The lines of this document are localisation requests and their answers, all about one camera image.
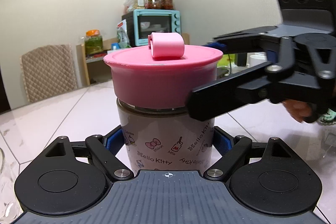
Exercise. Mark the white mug rear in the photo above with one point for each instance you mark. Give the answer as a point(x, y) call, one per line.
point(255, 60)

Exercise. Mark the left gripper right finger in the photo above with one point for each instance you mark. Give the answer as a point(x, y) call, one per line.
point(269, 178)

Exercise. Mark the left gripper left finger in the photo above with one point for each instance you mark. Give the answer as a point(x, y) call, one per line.
point(66, 178)

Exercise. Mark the pink Hello Kitty bottle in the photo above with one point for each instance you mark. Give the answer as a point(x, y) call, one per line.
point(165, 139)

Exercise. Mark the right human hand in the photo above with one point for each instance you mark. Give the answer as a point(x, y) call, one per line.
point(297, 110)

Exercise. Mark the wooden shelf unit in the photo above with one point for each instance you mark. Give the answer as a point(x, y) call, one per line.
point(92, 70)

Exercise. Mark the orange lid pickle jar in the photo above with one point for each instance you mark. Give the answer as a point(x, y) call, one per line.
point(93, 42)

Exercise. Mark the green towel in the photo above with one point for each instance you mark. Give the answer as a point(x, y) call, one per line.
point(327, 119)

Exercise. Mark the teal toaster oven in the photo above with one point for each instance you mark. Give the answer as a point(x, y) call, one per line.
point(140, 23)

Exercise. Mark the pale contents glass jar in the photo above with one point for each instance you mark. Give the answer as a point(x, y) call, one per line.
point(138, 4)

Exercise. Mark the red chili jar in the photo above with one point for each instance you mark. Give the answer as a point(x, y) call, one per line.
point(167, 4)
point(153, 4)

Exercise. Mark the black power adapter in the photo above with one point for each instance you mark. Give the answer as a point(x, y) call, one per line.
point(241, 59)

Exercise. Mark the green tissue box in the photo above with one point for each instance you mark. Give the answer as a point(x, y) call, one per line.
point(226, 60)

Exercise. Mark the quilted beige chair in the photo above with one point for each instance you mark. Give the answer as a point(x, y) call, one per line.
point(48, 71)

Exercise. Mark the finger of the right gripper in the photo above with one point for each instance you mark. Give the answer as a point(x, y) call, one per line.
point(250, 86)
point(244, 36)

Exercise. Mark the pink bottle cap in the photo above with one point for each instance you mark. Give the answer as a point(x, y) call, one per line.
point(161, 74)

